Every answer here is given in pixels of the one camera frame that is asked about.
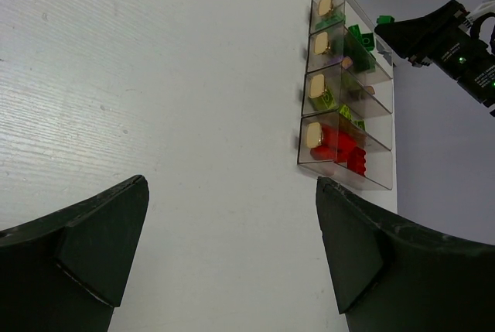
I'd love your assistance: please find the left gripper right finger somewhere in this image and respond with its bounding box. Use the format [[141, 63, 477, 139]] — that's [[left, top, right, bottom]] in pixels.
[[316, 177, 494, 331]]

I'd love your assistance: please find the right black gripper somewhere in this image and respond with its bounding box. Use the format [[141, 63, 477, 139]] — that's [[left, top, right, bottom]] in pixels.
[[374, 0, 494, 108]]

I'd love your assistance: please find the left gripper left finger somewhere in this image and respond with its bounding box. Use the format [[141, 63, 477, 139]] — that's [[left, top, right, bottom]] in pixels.
[[1, 175, 149, 331]]

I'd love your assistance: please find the green lego brick top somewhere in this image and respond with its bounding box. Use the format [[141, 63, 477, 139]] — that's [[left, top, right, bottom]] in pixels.
[[377, 15, 395, 25]]

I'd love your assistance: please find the lime lego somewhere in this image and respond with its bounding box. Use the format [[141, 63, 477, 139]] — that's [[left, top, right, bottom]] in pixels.
[[309, 92, 338, 111]]

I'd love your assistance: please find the red curved lego piece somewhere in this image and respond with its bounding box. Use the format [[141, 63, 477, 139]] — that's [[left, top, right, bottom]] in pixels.
[[310, 145, 337, 161]]

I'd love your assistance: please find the red long lego brick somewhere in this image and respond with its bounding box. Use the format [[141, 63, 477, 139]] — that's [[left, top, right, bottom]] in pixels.
[[322, 125, 357, 163]]

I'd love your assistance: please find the green long lego brick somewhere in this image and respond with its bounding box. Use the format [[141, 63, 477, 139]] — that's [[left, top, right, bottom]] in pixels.
[[343, 24, 376, 74]]

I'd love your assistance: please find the clear compartment organizer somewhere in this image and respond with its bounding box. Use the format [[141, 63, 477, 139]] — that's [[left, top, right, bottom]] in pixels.
[[297, 0, 394, 190]]

